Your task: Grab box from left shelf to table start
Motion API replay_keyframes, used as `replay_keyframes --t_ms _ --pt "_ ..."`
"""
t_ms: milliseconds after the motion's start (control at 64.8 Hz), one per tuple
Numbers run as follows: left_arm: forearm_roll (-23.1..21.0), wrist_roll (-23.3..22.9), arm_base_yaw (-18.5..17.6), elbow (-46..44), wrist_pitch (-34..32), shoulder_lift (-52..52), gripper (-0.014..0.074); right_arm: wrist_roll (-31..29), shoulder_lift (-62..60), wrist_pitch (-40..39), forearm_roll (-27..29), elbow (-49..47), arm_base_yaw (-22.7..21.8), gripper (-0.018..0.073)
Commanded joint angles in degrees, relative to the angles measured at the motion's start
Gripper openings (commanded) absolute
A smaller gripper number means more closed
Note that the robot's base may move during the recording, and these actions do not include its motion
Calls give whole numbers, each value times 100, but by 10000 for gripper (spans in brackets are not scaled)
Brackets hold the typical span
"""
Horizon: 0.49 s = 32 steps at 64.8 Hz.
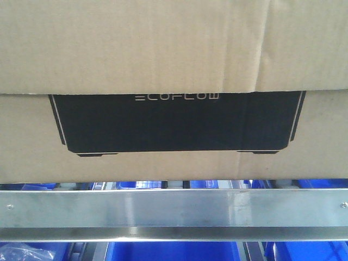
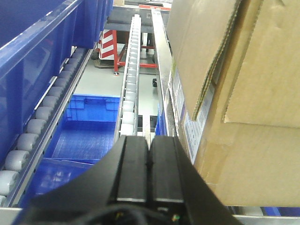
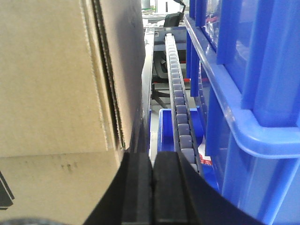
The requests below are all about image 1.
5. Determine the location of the blue plastic bin centre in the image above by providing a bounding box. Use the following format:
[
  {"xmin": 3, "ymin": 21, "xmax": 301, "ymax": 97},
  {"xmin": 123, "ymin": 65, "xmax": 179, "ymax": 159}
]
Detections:
[{"xmin": 105, "ymin": 241, "xmax": 240, "ymax": 260}]

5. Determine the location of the blue plastic bin left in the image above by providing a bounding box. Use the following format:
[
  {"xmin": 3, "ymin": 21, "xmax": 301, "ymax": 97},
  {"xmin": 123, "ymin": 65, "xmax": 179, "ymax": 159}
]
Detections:
[{"xmin": 19, "ymin": 242, "xmax": 71, "ymax": 260}]

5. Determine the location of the brown EcoFlow cardboard box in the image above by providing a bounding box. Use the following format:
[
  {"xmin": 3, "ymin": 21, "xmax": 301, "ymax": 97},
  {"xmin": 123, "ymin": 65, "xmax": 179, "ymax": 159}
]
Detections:
[{"xmin": 1, "ymin": 1, "xmax": 347, "ymax": 183}]

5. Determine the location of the blue plastic bin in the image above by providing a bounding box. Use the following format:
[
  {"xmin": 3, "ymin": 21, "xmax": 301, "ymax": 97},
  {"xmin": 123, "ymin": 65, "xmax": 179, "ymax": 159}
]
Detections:
[
  {"xmin": 262, "ymin": 241, "xmax": 347, "ymax": 260},
  {"xmin": 19, "ymin": 242, "xmax": 71, "ymax": 260},
  {"xmin": 105, "ymin": 241, "xmax": 240, "ymax": 260}
]

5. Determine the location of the blue plastic bin right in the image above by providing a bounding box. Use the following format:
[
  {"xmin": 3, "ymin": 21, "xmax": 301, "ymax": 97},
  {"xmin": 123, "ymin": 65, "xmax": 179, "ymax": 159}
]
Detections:
[{"xmin": 262, "ymin": 241, "xmax": 347, "ymax": 260}]

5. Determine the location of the clear plastic bag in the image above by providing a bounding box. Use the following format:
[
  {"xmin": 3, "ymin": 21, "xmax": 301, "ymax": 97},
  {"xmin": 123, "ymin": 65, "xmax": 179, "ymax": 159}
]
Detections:
[{"xmin": 1, "ymin": 243, "xmax": 56, "ymax": 260}]

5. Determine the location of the metal shelf front rail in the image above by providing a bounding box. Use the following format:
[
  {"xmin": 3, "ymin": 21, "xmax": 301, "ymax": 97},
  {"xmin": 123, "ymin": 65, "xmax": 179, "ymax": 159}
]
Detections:
[{"xmin": 1, "ymin": 189, "xmax": 347, "ymax": 242}]

